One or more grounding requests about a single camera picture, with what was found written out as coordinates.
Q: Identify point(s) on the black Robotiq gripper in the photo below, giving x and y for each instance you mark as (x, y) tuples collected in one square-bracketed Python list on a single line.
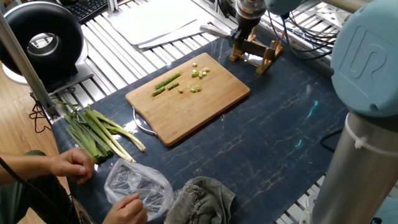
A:
[(247, 23)]

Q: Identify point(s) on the steel cleaver knife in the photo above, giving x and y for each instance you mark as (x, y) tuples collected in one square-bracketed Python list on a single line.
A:
[(258, 48)]

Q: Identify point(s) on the single scallion stalk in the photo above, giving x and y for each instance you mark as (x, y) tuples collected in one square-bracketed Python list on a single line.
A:
[(168, 80)]

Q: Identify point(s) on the scallion with white stem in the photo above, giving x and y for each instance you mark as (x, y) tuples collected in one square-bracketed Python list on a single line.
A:
[(118, 146), (130, 137), (109, 138)]

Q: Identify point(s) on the clear plastic bag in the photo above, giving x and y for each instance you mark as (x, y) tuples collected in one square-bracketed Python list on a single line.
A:
[(140, 186)]

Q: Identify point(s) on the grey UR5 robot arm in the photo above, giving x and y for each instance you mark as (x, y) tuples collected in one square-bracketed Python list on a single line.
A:
[(363, 93)]

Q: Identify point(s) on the person's left forearm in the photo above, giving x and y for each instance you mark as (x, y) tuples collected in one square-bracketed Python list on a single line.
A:
[(21, 169)]

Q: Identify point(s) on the person's right hand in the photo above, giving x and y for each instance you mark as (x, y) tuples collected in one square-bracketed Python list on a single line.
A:
[(127, 211)]

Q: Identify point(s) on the person's left hand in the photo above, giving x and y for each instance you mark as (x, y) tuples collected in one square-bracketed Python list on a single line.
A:
[(73, 165)]

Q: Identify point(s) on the wooden dish rack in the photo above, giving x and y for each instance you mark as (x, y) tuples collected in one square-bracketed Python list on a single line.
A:
[(264, 65)]

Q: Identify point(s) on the aluminium plate with holes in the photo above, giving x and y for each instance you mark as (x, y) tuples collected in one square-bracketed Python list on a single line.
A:
[(329, 15)]

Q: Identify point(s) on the white blank paper sheet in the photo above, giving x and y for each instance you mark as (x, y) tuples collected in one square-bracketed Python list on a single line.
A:
[(149, 21)]

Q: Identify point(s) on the wooden cutting board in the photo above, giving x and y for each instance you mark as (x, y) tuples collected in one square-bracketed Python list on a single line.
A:
[(192, 118)]

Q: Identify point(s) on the dark blue marbled mat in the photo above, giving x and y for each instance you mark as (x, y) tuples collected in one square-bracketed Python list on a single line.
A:
[(280, 124)]

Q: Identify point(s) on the black keyboard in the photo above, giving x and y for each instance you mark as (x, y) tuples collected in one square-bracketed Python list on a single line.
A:
[(87, 9)]

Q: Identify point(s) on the grey-green rag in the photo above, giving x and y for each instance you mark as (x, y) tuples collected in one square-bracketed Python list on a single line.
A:
[(202, 202)]

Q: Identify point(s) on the green scallion leaves bundle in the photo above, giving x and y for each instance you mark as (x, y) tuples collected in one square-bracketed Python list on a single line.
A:
[(93, 147)]

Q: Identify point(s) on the green trousers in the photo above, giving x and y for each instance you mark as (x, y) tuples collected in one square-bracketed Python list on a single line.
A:
[(25, 202)]

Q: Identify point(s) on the silver metal stand post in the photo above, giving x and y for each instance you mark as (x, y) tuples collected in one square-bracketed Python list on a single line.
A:
[(112, 6)]

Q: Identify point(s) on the grey metal base plate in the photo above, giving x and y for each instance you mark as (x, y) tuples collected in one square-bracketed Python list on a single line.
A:
[(81, 76)]

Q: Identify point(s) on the aluminium extrusion post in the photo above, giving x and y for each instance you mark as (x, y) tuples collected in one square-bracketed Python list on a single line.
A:
[(25, 65)]

